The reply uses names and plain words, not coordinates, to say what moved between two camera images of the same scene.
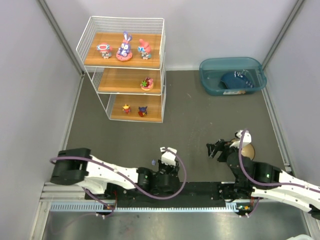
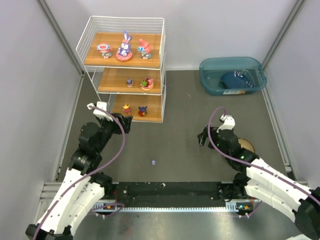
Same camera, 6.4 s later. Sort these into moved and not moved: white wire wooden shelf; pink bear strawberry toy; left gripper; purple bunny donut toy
Moved: left gripper
Not moved: white wire wooden shelf; pink bear strawberry toy; purple bunny donut toy
